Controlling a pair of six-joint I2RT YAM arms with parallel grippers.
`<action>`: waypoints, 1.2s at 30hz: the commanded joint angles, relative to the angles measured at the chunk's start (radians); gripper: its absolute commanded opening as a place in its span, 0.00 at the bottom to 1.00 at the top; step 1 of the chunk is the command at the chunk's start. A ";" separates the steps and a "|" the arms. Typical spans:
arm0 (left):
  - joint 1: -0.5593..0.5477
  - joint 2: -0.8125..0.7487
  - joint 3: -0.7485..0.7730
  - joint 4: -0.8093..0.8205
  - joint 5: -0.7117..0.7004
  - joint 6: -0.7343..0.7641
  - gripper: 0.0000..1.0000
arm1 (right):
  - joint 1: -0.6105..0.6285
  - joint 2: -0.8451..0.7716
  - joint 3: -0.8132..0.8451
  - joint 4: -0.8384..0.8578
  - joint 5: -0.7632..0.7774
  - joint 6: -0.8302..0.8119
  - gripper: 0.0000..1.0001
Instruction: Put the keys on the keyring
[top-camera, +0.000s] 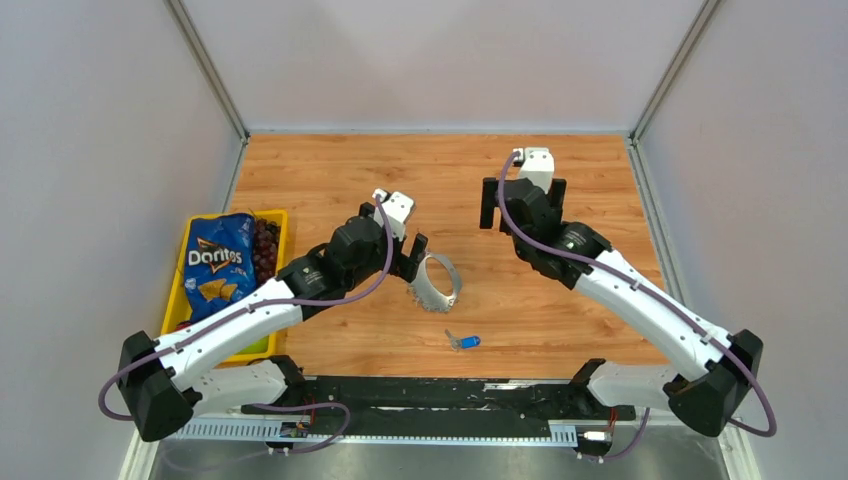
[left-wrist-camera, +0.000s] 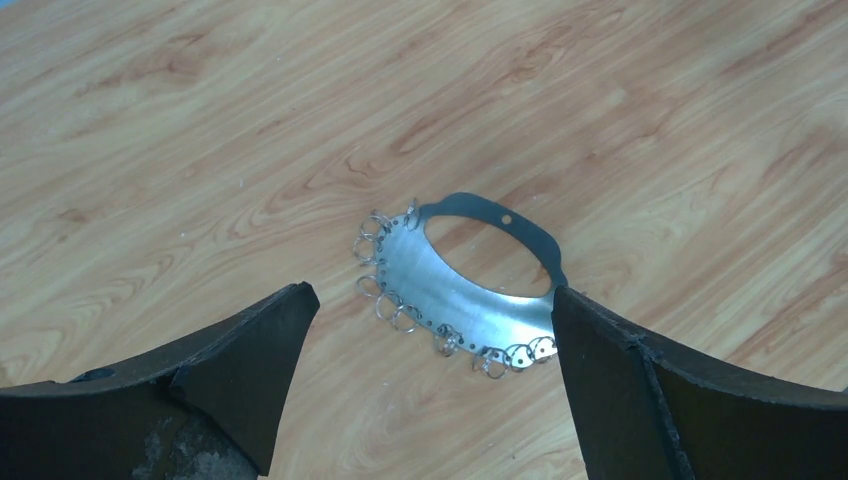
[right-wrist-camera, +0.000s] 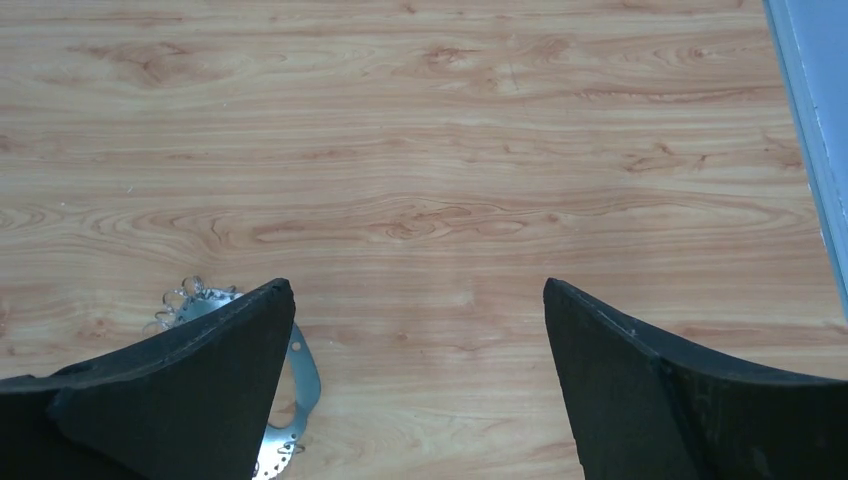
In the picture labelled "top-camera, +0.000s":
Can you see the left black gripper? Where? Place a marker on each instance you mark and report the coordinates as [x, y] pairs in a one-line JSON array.
[[405, 266]]

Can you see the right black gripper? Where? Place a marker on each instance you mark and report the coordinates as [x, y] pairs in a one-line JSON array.
[[488, 203]]

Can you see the silver metal keyring holder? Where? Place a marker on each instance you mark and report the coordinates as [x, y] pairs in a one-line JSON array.
[[437, 284]]

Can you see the blue headed key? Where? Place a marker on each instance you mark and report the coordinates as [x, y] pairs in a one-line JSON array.
[[462, 343]]

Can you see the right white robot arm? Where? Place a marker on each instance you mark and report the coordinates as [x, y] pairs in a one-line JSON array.
[[710, 371]]

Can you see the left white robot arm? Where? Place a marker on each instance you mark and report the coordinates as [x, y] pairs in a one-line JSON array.
[[161, 384]]

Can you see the dark red grape bunch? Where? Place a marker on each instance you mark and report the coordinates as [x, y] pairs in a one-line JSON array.
[[267, 235]]

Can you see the green apple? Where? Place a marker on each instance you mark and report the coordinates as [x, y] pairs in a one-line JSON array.
[[257, 347]]

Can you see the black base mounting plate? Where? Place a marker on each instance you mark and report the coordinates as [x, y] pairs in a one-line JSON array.
[[452, 406]]

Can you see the blue Doritos chip bag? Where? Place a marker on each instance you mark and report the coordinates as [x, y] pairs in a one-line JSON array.
[[218, 269]]

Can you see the yellow plastic bin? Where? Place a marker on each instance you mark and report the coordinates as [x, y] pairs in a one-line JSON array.
[[178, 311]]

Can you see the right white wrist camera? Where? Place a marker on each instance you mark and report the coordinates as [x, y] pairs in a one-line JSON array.
[[535, 164]]

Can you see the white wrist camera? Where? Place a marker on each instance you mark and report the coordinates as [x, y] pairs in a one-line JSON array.
[[397, 208], [535, 164]]

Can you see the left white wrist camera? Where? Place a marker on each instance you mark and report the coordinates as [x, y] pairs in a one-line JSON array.
[[397, 208]]

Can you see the white slotted cable duct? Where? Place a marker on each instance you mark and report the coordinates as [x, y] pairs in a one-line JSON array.
[[271, 429]]

